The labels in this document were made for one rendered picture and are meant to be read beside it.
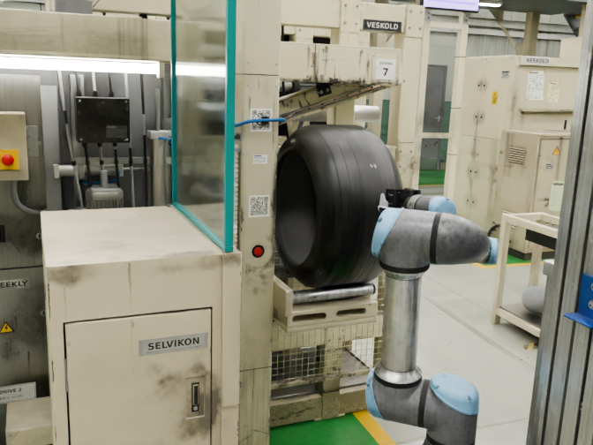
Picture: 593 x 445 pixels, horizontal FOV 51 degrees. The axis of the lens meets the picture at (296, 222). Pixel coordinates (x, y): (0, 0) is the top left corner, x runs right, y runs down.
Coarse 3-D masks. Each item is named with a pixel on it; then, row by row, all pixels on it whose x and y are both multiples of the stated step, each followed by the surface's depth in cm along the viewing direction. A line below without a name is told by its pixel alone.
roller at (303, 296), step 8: (320, 288) 223; (328, 288) 224; (336, 288) 224; (344, 288) 225; (352, 288) 226; (360, 288) 227; (368, 288) 229; (296, 296) 218; (304, 296) 219; (312, 296) 220; (320, 296) 221; (328, 296) 222; (336, 296) 224; (344, 296) 225; (352, 296) 227; (360, 296) 229
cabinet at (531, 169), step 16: (512, 144) 628; (528, 144) 606; (544, 144) 596; (560, 144) 603; (512, 160) 628; (528, 160) 607; (544, 160) 600; (560, 160) 607; (512, 176) 630; (528, 176) 608; (544, 176) 605; (560, 176) 611; (496, 192) 654; (512, 192) 631; (528, 192) 609; (544, 192) 609; (560, 192) 615; (496, 208) 655; (512, 208) 632; (528, 208) 610; (544, 208) 613; (560, 208) 619; (512, 224) 631; (512, 240) 634; (528, 256) 621; (544, 256) 629
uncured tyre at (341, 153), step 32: (320, 128) 218; (352, 128) 223; (288, 160) 249; (320, 160) 208; (352, 160) 208; (384, 160) 212; (288, 192) 256; (320, 192) 206; (352, 192) 203; (384, 192) 208; (288, 224) 256; (320, 224) 207; (352, 224) 204; (288, 256) 237; (320, 256) 210; (352, 256) 209
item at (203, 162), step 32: (192, 0) 152; (224, 0) 128; (192, 32) 154; (224, 32) 129; (192, 64) 155; (224, 64) 130; (192, 96) 157; (224, 96) 132; (192, 128) 159; (224, 128) 133; (192, 160) 160; (224, 160) 132; (192, 192) 162; (224, 192) 133; (224, 224) 134
